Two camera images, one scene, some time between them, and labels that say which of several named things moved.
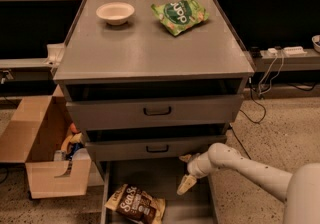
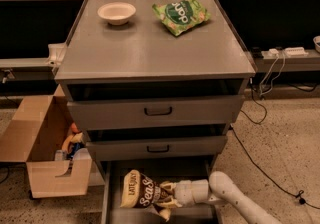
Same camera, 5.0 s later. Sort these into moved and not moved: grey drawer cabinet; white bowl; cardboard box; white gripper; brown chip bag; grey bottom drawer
Moved: white gripper; brown chip bag
Not moved: grey drawer cabinet; grey bottom drawer; white bowl; cardboard box
